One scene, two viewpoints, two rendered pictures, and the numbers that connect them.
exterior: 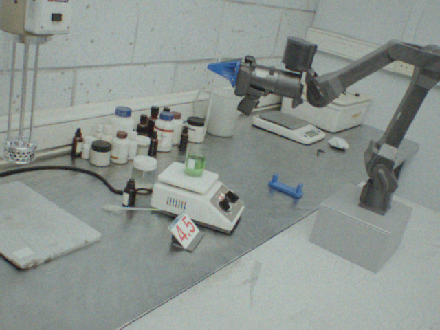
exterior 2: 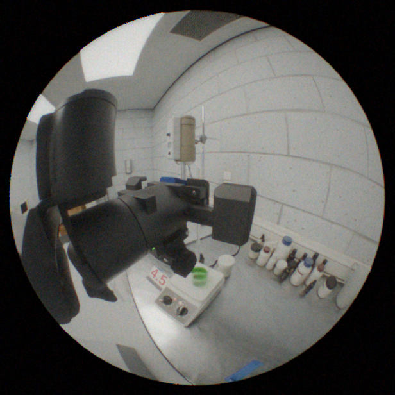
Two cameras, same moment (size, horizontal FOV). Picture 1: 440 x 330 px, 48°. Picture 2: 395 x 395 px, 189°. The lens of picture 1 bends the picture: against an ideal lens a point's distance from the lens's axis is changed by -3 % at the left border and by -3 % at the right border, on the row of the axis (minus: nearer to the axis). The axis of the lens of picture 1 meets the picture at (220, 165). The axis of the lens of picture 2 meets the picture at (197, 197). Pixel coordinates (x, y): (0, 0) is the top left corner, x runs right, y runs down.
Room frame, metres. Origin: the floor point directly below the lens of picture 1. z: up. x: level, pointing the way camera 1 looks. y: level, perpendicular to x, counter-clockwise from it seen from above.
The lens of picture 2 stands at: (1.22, -0.13, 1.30)
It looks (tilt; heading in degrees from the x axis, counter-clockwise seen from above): 18 degrees down; 115
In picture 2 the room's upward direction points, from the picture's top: straight up
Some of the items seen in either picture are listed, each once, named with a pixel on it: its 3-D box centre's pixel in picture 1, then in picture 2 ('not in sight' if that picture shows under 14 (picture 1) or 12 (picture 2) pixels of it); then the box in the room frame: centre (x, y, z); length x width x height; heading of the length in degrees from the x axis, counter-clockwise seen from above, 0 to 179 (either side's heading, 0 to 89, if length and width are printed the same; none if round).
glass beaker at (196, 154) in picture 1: (195, 159); (200, 274); (1.14, 0.06, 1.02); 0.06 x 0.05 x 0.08; 9
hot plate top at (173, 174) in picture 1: (189, 177); (197, 279); (1.12, 0.07, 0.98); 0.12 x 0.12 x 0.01; 78
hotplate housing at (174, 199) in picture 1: (196, 196); (192, 291); (1.12, 0.04, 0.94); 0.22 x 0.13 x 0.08; 78
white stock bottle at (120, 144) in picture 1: (120, 146); (264, 256); (1.33, 0.28, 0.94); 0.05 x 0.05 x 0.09
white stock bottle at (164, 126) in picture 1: (163, 130); (302, 271); (1.50, 0.19, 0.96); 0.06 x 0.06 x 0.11
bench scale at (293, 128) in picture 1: (289, 126); not in sight; (1.99, -0.24, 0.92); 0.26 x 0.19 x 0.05; 60
